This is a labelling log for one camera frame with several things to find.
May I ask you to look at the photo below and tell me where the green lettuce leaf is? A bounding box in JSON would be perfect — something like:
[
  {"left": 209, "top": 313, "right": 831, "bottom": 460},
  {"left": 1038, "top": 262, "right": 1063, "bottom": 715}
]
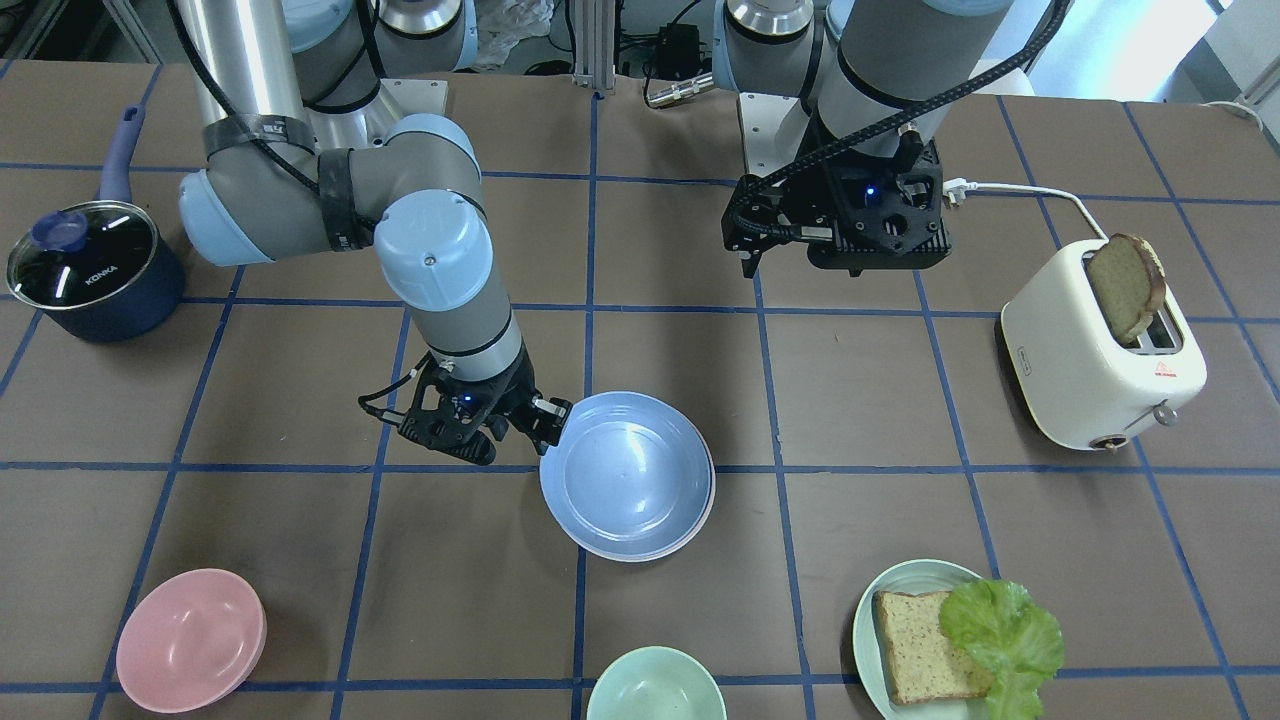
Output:
[{"left": 940, "top": 579, "right": 1065, "bottom": 719}]

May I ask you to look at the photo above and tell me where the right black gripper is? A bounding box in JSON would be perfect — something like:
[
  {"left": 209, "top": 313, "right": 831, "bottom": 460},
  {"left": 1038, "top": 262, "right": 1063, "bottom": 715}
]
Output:
[{"left": 398, "top": 348, "right": 573, "bottom": 465}]

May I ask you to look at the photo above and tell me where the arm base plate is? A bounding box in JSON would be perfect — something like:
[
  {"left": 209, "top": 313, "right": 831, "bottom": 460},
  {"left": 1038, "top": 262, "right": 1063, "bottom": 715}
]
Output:
[
  {"left": 371, "top": 78, "right": 449, "bottom": 133},
  {"left": 739, "top": 94, "right": 809, "bottom": 177}
]

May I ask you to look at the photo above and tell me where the white chair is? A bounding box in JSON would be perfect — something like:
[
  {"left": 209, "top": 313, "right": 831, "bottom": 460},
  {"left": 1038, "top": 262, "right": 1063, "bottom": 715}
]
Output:
[{"left": 972, "top": 58, "right": 1036, "bottom": 97}]

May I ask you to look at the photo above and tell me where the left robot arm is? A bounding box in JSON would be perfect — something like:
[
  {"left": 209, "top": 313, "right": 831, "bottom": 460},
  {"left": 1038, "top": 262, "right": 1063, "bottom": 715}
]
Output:
[{"left": 712, "top": 1, "right": 1010, "bottom": 277}]

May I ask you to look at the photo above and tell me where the toast slice in toaster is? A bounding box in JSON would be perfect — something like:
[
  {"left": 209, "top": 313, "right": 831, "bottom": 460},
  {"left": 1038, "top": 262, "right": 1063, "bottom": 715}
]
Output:
[{"left": 1084, "top": 233, "right": 1167, "bottom": 346}]

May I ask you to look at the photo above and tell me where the aluminium frame post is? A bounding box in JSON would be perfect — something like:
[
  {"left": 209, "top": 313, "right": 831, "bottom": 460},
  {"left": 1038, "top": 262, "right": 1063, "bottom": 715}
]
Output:
[{"left": 564, "top": 1, "right": 618, "bottom": 97}]

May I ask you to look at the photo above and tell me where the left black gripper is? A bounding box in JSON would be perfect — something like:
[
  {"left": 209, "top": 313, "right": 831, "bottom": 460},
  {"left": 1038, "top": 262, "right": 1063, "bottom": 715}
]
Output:
[{"left": 722, "top": 140, "right": 952, "bottom": 277}]

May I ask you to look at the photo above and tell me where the pink bowl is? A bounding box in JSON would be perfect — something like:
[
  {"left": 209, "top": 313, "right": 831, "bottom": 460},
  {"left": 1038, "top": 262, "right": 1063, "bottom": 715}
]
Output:
[{"left": 115, "top": 568, "right": 268, "bottom": 714}]

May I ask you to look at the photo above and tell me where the blue plate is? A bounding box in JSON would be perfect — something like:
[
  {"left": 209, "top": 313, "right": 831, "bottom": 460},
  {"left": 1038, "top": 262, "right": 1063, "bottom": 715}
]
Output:
[{"left": 538, "top": 391, "right": 716, "bottom": 555}]

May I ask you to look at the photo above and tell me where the white toaster power cable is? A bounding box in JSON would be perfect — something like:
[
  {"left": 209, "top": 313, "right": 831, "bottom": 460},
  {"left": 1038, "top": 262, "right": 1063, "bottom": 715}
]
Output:
[{"left": 943, "top": 178, "right": 1108, "bottom": 241}]

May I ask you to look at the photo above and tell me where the blue saucepan with lid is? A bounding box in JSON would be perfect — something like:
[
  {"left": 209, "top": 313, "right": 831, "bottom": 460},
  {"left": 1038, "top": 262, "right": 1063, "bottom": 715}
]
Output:
[{"left": 5, "top": 104, "right": 186, "bottom": 343}]

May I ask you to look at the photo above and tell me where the green plate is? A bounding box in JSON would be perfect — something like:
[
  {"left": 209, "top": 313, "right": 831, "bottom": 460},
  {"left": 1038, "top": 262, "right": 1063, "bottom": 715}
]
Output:
[{"left": 852, "top": 559, "right": 992, "bottom": 719}]

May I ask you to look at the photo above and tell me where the green bowl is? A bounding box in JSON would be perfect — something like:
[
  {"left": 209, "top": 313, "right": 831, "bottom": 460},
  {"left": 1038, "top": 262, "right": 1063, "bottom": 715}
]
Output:
[{"left": 585, "top": 646, "right": 727, "bottom": 719}]

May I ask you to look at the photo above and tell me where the bread slice on plate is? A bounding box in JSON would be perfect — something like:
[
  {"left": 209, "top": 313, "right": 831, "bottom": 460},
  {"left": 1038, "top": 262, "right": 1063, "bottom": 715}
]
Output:
[{"left": 873, "top": 591, "right": 995, "bottom": 705}]

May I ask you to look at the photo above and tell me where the pink plate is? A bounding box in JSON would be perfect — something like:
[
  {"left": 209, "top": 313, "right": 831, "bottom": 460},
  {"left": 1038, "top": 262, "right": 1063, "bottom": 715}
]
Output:
[{"left": 588, "top": 471, "right": 718, "bottom": 562}]

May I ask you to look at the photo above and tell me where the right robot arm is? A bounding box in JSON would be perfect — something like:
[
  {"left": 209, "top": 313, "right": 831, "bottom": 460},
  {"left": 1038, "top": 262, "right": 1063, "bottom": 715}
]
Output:
[{"left": 166, "top": 1, "right": 572, "bottom": 465}]

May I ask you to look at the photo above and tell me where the white toaster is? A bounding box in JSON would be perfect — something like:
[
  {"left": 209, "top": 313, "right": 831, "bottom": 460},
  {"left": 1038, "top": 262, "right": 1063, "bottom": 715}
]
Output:
[{"left": 997, "top": 240, "right": 1208, "bottom": 451}]

